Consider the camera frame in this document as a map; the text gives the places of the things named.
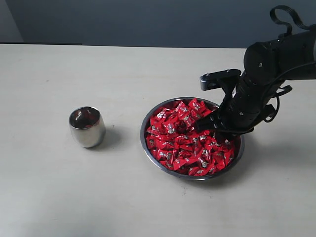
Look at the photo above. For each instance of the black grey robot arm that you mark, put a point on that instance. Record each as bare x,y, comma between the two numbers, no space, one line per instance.
267,65

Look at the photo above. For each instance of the pile of red candies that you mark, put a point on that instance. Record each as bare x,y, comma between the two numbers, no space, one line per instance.
180,145

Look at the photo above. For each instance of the metal bowl of red candies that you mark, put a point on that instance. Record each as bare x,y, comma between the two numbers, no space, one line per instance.
153,158

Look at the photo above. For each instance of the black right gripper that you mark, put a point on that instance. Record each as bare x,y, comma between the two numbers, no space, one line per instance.
236,117

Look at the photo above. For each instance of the stainless steel cup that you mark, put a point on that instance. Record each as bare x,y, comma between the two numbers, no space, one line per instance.
91,136

